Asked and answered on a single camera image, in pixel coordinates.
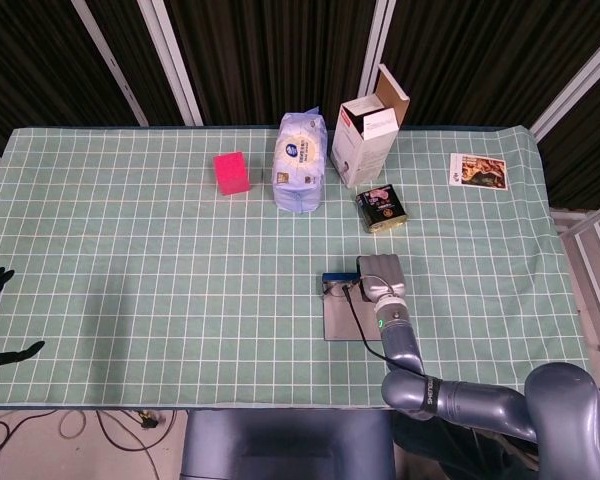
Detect printed photo card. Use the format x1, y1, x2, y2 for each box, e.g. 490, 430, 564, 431
448, 152, 507, 190

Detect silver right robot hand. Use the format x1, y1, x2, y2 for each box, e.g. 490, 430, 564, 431
355, 253, 408, 304

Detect grey floor cable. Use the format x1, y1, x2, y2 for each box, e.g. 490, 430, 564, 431
58, 409, 182, 455

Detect white open carton box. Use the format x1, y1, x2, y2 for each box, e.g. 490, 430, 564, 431
329, 63, 411, 190

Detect white slanted frame post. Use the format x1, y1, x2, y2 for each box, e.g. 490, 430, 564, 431
529, 35, 600, 142

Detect black pleated curtain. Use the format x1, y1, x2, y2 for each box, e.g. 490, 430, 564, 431
0, 0, 600, 211

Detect thin white frame post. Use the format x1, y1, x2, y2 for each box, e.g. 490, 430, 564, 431
71, 0, 149, 127

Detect thin-framed eyeglasses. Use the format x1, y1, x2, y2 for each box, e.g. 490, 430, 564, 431
322, 280, 362, 298

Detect pink foam cube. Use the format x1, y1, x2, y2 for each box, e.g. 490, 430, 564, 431
212, 151, 253, 197

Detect green checked tablecloth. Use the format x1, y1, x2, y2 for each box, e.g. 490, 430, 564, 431
0, 124, 600, 410

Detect black robot hand cable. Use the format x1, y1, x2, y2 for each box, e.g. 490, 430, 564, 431
340, 281, 427, 380

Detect white metal frame rack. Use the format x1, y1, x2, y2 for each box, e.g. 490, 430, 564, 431
551, 196, 600, 352

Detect double white frame post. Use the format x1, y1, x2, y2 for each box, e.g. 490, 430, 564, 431
136, 0, 204, 127

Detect light blue tissue pack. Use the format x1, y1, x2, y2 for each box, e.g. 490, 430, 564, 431
271, 106, 329, 215

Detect black gold luncheon meat can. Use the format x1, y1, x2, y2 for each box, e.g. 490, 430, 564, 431
355, 182, 410, 235

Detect blue-grey robot torso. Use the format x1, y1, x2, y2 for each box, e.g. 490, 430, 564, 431
179, 408, 397, 480

